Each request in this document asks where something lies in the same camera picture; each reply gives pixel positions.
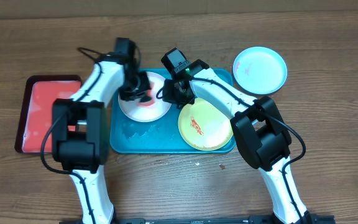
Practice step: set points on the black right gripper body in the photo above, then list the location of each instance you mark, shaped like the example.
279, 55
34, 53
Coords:
173, 95

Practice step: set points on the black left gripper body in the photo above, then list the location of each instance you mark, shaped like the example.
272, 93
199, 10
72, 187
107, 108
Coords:
134, 87

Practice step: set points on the orange and green sponge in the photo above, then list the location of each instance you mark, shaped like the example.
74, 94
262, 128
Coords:
146, 100

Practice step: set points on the white plate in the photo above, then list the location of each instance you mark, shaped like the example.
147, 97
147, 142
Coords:
147, 111

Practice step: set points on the yellow-green plate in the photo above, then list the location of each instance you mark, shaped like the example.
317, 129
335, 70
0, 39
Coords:
204, 127

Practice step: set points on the light blue plate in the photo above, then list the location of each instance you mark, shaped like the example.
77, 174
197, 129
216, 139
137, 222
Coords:
260, 70

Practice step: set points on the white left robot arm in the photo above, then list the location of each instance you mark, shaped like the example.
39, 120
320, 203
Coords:
79, 130

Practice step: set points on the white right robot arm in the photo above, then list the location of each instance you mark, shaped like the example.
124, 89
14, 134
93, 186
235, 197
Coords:
262, 138

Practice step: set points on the dark tray with red water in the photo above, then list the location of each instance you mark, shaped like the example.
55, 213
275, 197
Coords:
36, 112

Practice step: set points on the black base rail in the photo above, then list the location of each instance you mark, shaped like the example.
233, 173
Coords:
255, 219

